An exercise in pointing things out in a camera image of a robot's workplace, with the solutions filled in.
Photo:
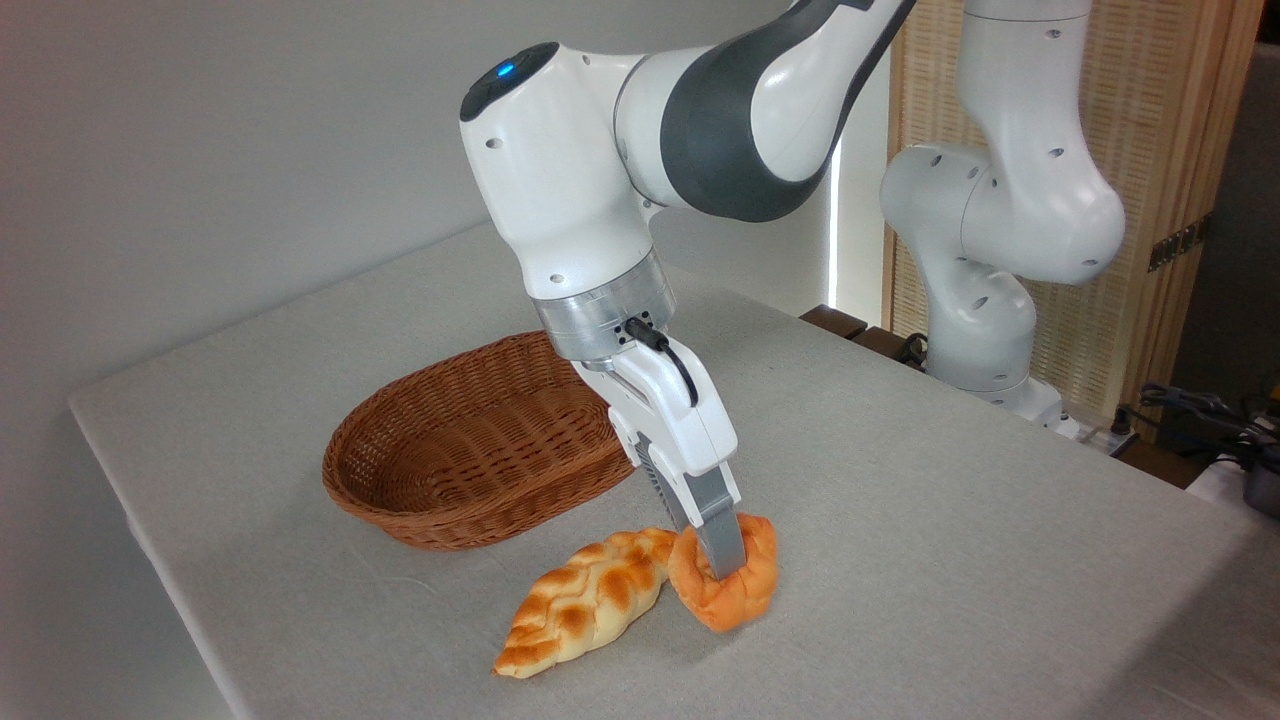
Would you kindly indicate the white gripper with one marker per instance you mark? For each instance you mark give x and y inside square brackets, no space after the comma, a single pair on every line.
[690,420]

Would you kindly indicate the round orange bread roll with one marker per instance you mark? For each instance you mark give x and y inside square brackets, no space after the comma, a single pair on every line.
[735,600]

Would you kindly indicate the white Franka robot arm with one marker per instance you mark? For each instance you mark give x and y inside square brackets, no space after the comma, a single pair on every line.
[560,180]

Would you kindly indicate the long braided bread loaf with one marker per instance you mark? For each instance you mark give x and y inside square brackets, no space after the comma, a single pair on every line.
[590,600]

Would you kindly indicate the grey tablecloth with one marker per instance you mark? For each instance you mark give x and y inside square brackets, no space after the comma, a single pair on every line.
[900,550]

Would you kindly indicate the brown wicker oval basket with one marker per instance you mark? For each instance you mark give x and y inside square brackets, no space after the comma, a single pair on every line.
[470,450]

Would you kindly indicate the white power strip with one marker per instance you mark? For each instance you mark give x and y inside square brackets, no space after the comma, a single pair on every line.
[1100,440]

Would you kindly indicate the black metal screen hinge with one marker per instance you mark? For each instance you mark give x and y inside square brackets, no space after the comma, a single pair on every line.
[1180,242]

